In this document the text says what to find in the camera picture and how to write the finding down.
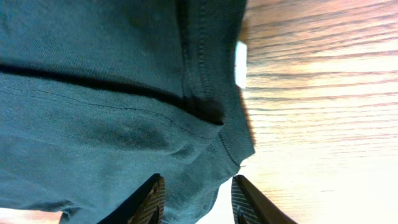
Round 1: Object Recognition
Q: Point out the black t-shirt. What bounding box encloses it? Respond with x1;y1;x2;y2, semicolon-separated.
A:
1;0;254;223

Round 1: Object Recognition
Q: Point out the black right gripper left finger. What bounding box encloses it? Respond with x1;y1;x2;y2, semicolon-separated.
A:
98;174;165;224

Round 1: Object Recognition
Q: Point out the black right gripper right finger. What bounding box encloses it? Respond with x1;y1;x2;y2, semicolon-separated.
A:
231;175;297;224

